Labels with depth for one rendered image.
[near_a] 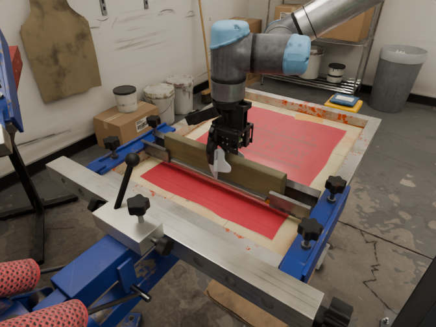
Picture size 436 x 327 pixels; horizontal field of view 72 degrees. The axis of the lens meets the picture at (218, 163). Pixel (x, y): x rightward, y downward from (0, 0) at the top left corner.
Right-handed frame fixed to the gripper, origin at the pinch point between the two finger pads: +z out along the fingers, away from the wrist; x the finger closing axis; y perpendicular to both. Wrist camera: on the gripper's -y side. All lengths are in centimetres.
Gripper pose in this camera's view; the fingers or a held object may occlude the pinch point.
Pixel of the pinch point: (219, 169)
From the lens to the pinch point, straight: 78.2
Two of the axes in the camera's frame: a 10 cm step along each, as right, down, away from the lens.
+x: 5.7, -4.7, 6.8
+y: 8.2, 3.2, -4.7
